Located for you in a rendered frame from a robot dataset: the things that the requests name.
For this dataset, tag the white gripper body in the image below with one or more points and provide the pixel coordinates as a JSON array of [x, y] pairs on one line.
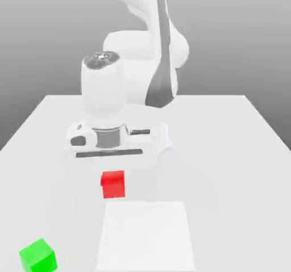
[[109, 160]]

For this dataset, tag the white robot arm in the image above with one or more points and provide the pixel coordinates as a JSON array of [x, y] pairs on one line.
[[104, 90]]

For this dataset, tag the small red cube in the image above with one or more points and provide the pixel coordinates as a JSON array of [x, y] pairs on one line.
[[113, 184]]

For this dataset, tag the small green cube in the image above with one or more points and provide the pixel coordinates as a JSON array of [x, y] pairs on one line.
[[38, 256]]

